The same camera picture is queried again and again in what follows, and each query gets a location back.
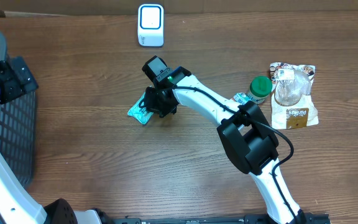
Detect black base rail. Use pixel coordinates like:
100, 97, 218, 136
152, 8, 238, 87
101, 213, 331, 224

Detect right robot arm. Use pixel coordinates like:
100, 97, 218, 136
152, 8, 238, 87
139, 56, 306, 223

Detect large teal wipes pack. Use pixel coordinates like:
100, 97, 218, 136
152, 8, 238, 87
127, 93, 154, 125

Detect grey plastic mesh basket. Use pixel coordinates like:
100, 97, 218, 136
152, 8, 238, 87
0, 32, 37, 187

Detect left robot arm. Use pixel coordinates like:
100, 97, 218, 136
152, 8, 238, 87
0, 58, 102, 224

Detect beige paper bag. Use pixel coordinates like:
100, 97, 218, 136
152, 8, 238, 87
270, 62, 319, 129

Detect white barcode scanner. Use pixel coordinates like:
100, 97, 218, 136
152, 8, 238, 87
137, 4, 164, 47

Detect small teal tissue pack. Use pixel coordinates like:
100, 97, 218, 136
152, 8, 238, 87
232, 93, 250, 105

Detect green lid white jar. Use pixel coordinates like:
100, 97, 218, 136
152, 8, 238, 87
246, 76, 272, 104

